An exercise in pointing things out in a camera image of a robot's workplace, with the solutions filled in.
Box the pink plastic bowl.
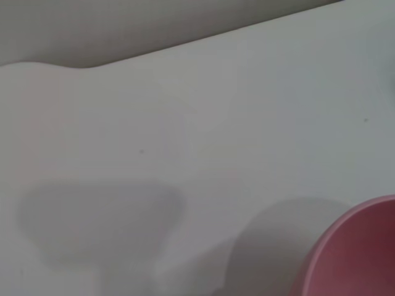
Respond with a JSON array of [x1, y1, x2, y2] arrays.
[[288, 194, 395, 296]]

